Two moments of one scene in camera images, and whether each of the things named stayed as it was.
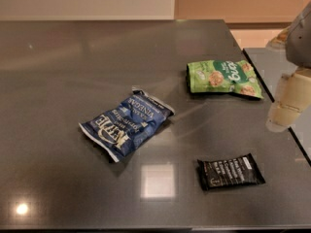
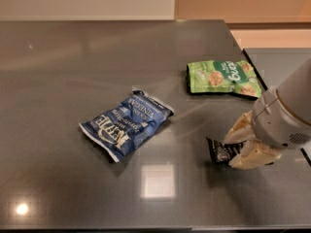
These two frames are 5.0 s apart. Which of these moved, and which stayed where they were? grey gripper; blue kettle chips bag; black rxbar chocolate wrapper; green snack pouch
Moved: grey gripper; black rxbar chocolate wrapper
Stayed: green snack pouch; blue kettle chips bag
